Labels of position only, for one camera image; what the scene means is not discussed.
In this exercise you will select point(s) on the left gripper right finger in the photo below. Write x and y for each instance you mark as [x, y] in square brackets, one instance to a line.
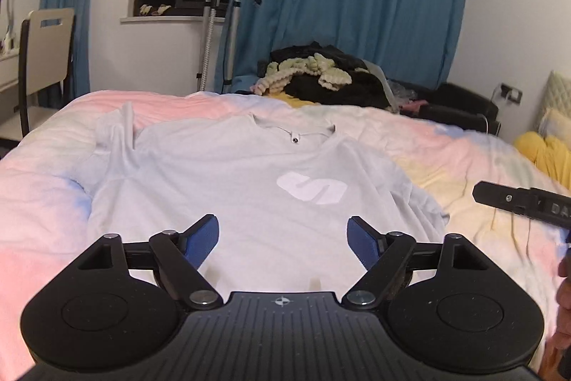
[384, 257]

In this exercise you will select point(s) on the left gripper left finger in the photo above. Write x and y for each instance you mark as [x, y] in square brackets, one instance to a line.
[178, 257]

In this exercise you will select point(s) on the light grey t-shirt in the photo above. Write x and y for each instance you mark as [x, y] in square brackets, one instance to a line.
[283, 195]

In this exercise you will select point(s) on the pile of dark clothes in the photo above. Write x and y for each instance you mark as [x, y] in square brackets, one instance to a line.
[369, 87]

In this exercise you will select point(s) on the person's right hand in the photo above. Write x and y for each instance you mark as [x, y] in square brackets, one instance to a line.
[560, 341]

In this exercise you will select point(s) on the yellow plush pillow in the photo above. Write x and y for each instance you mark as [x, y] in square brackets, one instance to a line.
[549, 154]

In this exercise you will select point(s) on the quilted beige headboard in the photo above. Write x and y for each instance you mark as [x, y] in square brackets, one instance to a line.
[553, 115]

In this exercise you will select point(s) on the pastel tie-dye bed duvet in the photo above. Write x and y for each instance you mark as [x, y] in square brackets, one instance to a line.
[44, 219]

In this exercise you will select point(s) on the black suitcase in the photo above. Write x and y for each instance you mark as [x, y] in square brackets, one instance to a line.
[452, 105]

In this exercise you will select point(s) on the yellow garment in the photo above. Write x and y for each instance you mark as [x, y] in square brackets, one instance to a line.
[291, 101]

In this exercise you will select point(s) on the cream knitted scarf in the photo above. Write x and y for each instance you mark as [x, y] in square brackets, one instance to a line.
[278, 75]

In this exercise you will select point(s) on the white desk drawers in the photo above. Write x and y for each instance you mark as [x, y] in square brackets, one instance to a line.
[9, 69]

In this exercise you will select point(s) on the white wooden chair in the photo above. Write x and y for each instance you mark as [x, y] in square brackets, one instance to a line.
[45, 59]

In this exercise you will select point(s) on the wall power socket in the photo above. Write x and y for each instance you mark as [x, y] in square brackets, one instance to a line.
[510, 93]

